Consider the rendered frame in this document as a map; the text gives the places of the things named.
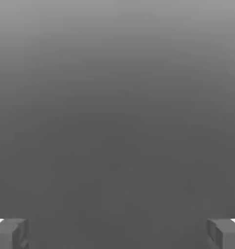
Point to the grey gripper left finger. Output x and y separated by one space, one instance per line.
6 234

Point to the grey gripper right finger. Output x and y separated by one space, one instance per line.
228 234

